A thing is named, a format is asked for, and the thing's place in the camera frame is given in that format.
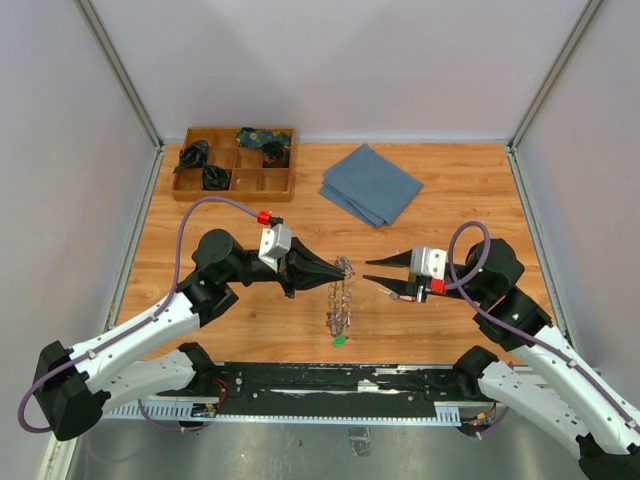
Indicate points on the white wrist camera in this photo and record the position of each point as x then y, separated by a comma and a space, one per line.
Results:
275, 241
430, 263

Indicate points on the folded blue cloth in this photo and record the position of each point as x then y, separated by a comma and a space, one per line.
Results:
370, 187

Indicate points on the dark rolled cloth left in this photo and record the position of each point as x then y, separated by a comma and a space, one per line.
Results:
194, 155

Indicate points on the green key tag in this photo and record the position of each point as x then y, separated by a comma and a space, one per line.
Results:
339, 341

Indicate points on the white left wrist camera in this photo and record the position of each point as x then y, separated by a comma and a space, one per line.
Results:
275, 241

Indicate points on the dark rolled cloth middle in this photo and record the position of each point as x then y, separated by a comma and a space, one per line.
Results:
215, 178

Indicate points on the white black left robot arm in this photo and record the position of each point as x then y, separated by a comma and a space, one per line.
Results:
74, 386

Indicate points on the dark rolled cloth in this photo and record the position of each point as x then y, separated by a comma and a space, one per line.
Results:
194, 155
275, 155
215, 178

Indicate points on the key with red tag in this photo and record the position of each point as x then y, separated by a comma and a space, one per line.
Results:
397, 297

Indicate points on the metal disc with keyrings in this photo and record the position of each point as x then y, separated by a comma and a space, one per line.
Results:
340, 299

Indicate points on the wooden compartment tray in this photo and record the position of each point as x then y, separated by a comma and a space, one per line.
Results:
250, 181

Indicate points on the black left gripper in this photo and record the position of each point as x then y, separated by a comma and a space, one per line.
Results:
292, 270

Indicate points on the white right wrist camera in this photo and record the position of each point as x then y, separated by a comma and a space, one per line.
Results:
430, 263

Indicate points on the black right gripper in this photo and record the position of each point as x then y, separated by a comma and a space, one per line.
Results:
402, 286

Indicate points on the dark rolled cloth right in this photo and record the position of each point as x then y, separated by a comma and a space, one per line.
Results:
275, 155

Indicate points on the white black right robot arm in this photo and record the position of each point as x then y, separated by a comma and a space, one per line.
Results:
576, 406

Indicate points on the blue yellow patterned cloth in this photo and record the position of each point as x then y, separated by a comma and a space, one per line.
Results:
248, 137

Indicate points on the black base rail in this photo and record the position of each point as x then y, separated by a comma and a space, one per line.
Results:
331, 391

